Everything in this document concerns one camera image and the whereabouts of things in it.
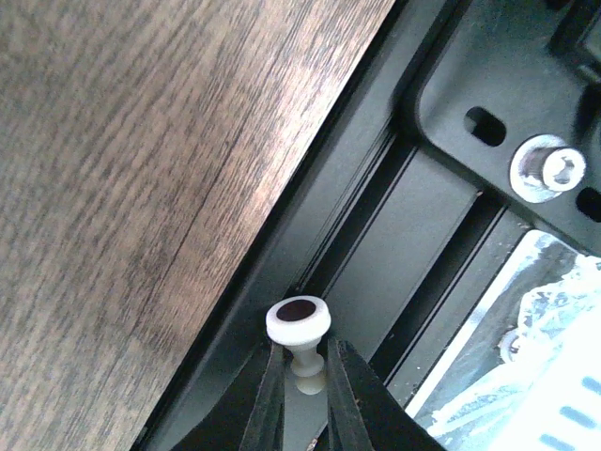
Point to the black mounting rail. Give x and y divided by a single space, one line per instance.
461 303

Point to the light blue slotted cable duct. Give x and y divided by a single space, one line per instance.
571 412

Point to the white pawn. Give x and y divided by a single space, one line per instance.
298 324

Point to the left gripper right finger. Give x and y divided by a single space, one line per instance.
362 413

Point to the silver bolt on bracket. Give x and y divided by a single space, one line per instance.
544 167

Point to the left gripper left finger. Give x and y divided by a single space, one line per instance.
250 414

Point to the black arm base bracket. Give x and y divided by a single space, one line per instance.
492 85

